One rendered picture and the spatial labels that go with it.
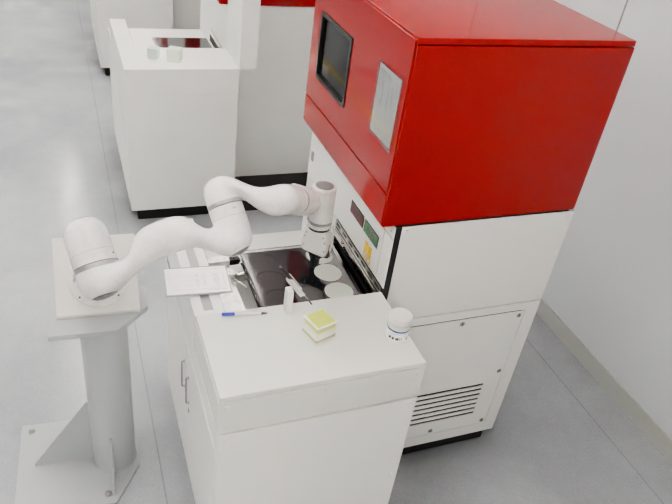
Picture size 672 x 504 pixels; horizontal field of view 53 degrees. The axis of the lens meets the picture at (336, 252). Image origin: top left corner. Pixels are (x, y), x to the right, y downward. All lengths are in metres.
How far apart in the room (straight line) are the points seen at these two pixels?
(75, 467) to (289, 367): 1.27
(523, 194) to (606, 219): 1.28
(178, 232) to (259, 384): 0.47
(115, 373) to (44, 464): 0.61
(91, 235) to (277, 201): 0.51
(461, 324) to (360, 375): 0.70
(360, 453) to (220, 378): 0.58
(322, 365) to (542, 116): 1.01
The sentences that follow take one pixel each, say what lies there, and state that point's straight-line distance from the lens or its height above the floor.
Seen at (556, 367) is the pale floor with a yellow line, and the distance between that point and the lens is 3.74.
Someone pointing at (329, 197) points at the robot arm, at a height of 1.21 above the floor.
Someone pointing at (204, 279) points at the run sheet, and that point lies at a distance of 2.23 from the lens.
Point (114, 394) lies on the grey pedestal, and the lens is 2.60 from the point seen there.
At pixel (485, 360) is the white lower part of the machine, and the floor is 0.54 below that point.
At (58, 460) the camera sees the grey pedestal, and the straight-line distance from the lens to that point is 2.98.
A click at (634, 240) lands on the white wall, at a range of 3.44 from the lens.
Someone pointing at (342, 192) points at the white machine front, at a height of 1.10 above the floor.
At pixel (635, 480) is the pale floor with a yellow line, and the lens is 3.39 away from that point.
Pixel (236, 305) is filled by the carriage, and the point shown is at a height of 0.88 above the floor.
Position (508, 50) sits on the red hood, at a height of 1.79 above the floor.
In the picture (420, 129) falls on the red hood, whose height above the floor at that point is 1.55.
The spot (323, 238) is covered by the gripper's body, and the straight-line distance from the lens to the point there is 2.33.
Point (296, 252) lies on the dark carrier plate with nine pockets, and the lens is 2.50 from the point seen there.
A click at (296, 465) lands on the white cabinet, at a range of 2.17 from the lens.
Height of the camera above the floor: 2.32
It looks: 34 degrees down
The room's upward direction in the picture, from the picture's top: 9 degrees clockwise
